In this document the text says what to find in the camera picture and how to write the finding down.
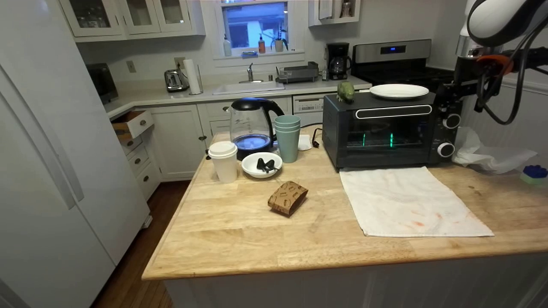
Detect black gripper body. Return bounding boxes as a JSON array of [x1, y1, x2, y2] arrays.
[[435, 54, 504, 112]]

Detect white oven knob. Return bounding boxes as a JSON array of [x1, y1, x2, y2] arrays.
[[442, 112, 461, 129], [437, 141, 456, 157]]

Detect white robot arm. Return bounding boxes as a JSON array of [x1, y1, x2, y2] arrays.
[[435, 0, 548, 124]]

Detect white plate on oven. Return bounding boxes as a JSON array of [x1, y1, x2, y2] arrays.
[[367, 83, 428, 99]]

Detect black toaster oven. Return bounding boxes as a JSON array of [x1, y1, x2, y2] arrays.
[[322, 92, 461, 171]]

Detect green avocado on oven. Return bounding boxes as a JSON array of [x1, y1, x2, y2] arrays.
[[338, 82, 356, 102]]

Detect stainless steel stove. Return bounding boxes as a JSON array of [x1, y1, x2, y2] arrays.
[[351, 39, 454, 92]]

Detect crumpled white paper bag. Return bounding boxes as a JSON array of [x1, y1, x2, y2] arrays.
[[452, 126, 536, 174]]

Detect blue and green sponge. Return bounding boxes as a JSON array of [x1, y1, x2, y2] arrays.
[[521, 164, 548, 184]]

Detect black coffee maker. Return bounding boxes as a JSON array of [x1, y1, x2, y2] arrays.
[[327, 42, 350, 80]]

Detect black dish rack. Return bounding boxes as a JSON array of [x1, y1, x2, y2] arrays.
[[276, 61, 319, 83]]

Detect stacked teal cups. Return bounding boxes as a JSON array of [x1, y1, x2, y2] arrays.
[[274, 114, 300, 162]]

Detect kitchen sink faucet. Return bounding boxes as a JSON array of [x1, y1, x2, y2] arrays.
[[247, 63, 255, 82]]

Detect brown bread slice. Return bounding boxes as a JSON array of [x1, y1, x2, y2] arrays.
[[267, 181, 308, 215]]

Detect glass electric kettle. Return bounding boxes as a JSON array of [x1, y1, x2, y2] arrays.
[[230, 97, 283, 160]]

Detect white bowl with dark items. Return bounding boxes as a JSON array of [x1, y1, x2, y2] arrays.
[[242, 152, 283, 179]]

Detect kitchen window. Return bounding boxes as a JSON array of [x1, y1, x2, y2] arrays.
[[219, 0, 290, 58]]

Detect white lidded cup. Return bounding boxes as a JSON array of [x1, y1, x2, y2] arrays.
[[209, 140, 238, 183]]

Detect paper towel roll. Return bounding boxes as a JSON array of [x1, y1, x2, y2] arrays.
[[183, 58, 202, 95]]

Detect silver toaster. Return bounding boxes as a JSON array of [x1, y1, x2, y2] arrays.
[[165, 68, 189, 92]]

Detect open wooden drawer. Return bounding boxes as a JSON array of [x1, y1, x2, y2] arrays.
[[112, 111, 154, 145]]

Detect white upper glass cabinet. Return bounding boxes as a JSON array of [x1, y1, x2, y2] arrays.
[[58, 0, 206, 42]]

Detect white refrigerator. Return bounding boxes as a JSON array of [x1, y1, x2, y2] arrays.
[[0, 0, 149, 308]]

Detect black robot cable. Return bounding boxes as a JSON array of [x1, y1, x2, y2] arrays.
[[466, 0, 548, 126]]

